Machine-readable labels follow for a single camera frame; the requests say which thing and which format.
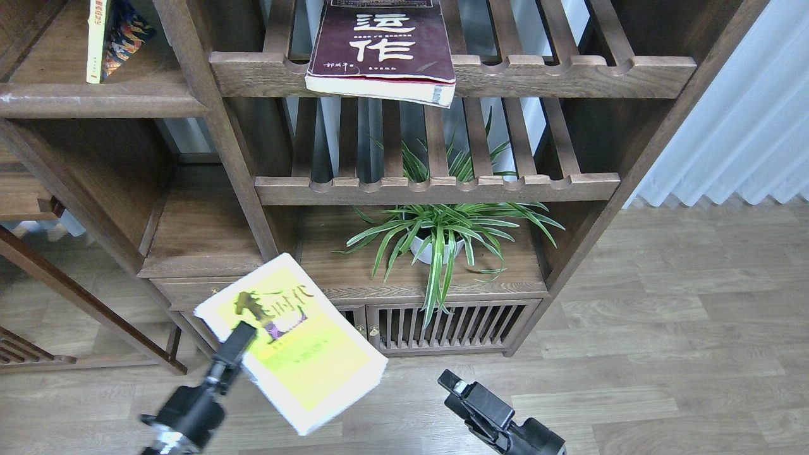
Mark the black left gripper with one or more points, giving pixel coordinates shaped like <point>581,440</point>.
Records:
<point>189,418</point>

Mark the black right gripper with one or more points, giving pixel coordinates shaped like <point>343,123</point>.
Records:
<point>490,419</point>

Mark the yellow green book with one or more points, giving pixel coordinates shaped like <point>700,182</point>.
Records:
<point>306,358</point>

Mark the colourful cover paperback book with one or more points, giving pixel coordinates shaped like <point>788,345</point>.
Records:
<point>115,31</point>

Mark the white plant pot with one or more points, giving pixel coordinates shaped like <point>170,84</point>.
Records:
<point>421,248</point>

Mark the green spider plant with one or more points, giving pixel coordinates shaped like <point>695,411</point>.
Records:
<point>483,223</point>

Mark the dark wooden bookshelf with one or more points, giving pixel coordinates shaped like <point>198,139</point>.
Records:
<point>195,163</point>

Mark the maroon book white characters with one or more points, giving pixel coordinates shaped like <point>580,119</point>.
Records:
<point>391,50</point>

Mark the white curtain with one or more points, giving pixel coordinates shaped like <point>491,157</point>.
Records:
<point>746,140</point>

